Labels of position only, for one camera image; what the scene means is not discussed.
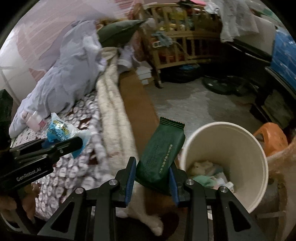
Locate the cream round trash bin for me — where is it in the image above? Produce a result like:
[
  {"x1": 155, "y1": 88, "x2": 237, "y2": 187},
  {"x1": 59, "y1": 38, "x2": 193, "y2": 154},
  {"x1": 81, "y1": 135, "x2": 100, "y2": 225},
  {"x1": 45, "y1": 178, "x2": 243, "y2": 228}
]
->
[{"x1": 180, "y1": 121, "x2": 268, "y2": 213}]

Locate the orange plastic stool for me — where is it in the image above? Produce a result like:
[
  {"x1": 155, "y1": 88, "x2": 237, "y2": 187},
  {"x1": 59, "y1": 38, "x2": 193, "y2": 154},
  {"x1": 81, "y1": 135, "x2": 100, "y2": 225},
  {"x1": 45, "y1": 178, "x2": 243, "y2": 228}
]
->
[{"x1": 253, "y1": 123, "x2": 288, "y2": 157}]

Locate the dark green pillow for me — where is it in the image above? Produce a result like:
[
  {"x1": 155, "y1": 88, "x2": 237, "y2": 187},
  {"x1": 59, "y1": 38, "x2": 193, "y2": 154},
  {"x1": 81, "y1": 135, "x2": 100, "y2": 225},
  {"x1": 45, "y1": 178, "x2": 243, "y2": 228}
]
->
[{"x1": 97, "y1": 20, "x2": 145, "y2": 48}]

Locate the grey blue duvet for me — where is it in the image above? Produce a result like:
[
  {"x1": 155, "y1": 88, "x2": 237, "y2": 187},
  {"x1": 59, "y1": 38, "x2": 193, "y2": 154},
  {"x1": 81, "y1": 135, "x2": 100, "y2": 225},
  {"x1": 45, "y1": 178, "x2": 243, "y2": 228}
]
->
[{"x1": 9, "y1": 21, "x2": 106, "y2": 138}]

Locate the brown wooden bed frame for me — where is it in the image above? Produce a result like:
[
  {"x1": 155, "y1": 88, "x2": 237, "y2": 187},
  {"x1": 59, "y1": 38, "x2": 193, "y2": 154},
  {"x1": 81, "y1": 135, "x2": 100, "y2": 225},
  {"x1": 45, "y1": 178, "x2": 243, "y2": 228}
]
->
[{"x1": 119, "y1": 71, "x2": 159, "y2": 156}]

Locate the patterned maroon bed sheet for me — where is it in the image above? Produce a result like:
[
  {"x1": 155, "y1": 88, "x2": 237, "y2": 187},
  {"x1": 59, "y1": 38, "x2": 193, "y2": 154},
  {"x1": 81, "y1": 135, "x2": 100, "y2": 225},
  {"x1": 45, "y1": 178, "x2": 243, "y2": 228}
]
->
[{"x1": 23, "y1": 91, "x2": 114, "y2": 220}]

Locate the wooden baby crib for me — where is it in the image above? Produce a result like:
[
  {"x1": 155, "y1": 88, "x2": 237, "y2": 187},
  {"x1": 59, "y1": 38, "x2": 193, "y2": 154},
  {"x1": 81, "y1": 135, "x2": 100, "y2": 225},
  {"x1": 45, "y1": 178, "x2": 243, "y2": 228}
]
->
[{"x1": 133, "y1": 3, "x2": 222, "y2": 88}]

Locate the white cloth on furniture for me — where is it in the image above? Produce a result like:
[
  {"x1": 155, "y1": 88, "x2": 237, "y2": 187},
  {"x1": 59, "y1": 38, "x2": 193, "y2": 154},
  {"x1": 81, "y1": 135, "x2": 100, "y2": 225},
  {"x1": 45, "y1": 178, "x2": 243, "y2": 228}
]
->
[{"x1": 204, "y1": 0, "x2": 259, "y2": 43}]

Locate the cream fleece blanket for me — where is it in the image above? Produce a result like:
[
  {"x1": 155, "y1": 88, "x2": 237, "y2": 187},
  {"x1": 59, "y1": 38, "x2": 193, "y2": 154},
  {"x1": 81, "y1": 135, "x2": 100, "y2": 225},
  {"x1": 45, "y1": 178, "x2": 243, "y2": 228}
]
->
[{"x1": 96, "y1": 47, "x2": 164, "y2": 236}]

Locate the blue plastic snack packet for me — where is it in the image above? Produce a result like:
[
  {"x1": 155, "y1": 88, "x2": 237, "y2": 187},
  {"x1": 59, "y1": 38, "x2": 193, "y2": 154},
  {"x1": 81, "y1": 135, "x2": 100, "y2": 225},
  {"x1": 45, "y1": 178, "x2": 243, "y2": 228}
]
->
[{"x1": 42, "y1": 113, "x2": 91, "y2": 159}]

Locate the pink thermos bottle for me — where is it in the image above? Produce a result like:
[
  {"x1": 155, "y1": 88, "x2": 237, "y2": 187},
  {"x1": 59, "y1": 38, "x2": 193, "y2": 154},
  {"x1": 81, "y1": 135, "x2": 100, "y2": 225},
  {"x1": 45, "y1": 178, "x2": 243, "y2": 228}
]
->
[{"x1": 22, "y1": 111, "x2": 47, "y2": 133}]

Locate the blue plastic drawer box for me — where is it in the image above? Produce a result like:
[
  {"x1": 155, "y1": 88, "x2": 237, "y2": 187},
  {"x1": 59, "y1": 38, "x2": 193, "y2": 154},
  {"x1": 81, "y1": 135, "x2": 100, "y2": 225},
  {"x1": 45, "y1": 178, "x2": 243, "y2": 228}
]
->
[{"x1": 271, "y1": 28, "x2": 296, "y2": 89}]

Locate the dark green snack wrapper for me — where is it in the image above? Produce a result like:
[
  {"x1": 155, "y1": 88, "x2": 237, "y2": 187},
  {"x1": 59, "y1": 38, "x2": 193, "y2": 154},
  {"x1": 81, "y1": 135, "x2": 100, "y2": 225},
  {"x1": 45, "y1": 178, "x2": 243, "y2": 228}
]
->
[{"x1": 136, "y1": 117, "x2": 185, "y2": 186}]

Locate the person's left hand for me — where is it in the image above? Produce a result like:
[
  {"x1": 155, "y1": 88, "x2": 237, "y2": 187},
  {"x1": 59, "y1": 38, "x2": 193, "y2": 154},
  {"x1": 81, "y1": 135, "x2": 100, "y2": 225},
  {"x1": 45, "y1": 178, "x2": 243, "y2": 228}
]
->
[{"x1": 0, "y1": 183, "x2": 40, "y2": 222}]

